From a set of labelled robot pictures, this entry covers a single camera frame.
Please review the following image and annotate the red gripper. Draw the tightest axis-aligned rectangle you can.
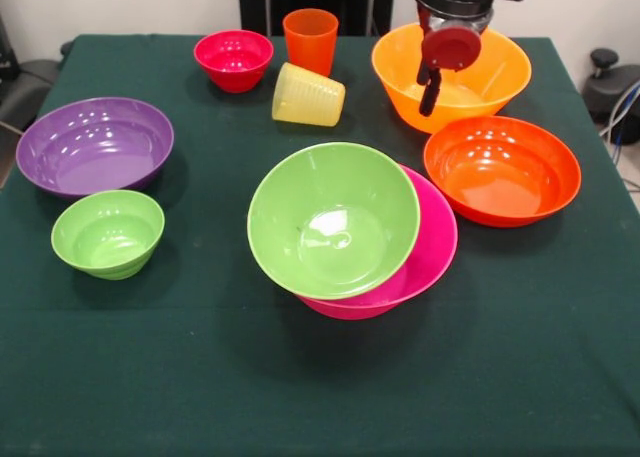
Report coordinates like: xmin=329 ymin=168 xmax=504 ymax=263
xmin=417 ymin=22 xmax=482 ymax=118

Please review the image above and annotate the yellow bowl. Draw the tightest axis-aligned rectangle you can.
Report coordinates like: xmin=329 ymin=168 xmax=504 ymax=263
xmin=370 ymin=21 xmax=533 ymax=135

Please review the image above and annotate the yellow cup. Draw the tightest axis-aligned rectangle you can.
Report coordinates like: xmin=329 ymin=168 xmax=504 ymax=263
xmin=271 ymin=61 xmax=347 ymax=128

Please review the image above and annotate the pink bowl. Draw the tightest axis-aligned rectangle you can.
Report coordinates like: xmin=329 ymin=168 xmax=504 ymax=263
xmin=294 ymin=164 xmax=459 ymax=321

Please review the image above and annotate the large green bowl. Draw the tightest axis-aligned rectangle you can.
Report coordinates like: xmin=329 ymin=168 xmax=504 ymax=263
xmin=246 ymin=141 xmax=421 ymax=301

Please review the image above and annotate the orange bowl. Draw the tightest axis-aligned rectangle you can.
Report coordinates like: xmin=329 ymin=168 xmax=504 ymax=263
xmin=423 ymin=115 xmax=583 ymax=228

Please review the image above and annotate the orange cup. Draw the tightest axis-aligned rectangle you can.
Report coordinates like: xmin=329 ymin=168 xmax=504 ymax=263
xmin=282 ymin=8 xmax=340 ymax=78

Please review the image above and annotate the black round equipment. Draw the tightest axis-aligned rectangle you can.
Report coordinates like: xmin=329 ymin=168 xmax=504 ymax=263
xmin=582 ymin=48 xmax=640 ymax=124

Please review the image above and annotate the red bowl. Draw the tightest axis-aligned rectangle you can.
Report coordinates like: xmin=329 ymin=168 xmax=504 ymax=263
xmin=193 ymin=29 xmax=275 ymax=94

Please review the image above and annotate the purple bowl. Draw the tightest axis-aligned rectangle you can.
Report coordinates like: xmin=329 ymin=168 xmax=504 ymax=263
xmin=15 ymin=96 xmax=175 ymax=201

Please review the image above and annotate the small green bowl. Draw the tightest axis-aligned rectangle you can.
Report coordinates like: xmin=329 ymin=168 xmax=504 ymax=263
xmin=50 ymin=189 xmax=166 ymax=281

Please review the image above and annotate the dark green tablecloth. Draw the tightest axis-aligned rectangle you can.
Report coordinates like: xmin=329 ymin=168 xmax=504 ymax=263
xmin=0 ymin=34 xmax=640 ymax=457

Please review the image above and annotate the dark grey chair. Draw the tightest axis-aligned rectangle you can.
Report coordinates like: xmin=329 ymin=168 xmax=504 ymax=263
xmin=0 ymin=11 xmax=74 ymax=133

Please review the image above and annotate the grey blue cable bundle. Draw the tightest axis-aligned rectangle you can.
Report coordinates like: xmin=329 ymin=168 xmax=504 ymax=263
xmin=599 ymin=79 xmax=640 ymax=148

